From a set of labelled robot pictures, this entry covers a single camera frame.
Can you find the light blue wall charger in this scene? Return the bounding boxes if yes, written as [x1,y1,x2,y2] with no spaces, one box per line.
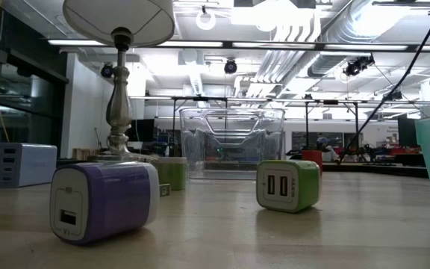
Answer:
[0,142,58,189]

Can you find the black ceiling spotlight cluster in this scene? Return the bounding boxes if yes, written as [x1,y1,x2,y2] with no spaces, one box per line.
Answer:
[343,55,376,78]

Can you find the black camera cable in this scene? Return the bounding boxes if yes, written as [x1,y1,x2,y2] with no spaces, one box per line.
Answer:
[336,0,430,165]

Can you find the black background table frame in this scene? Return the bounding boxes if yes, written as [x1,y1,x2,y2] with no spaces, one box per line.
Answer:
[172,96,360,158]

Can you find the table lamp with white shade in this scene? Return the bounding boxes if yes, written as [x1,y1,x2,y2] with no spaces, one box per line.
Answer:
[62,0,175,164]

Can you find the clear plastic bin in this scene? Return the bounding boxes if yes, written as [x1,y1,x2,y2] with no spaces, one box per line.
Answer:
[179,107,286,180]

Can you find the white ring light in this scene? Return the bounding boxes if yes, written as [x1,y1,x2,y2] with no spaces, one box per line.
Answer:
[195,5,217,31]

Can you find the long ceiling light bar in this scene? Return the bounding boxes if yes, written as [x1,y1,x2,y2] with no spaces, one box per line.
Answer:
[46,38,430,53]

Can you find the black computer monitor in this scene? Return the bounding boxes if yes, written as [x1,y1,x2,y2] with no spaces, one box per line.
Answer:
[397,117,417,148]
[131,118,155,142]

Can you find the purple white cube charger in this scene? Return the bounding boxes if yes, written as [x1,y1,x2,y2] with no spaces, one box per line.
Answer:
[49,160,172,246]

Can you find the green white cube charger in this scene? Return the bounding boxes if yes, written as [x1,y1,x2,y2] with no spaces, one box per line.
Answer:
[151,155,189,191]
[255,159,322,214]

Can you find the wooden blocks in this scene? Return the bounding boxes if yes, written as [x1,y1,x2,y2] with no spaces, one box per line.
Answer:
[72,147,91,161]

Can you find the red cube charger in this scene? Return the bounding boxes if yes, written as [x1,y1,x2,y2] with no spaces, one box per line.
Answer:
[301,149,323,176]

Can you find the seated person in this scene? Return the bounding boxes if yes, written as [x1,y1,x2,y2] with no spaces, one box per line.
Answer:
[315,136,337,162]

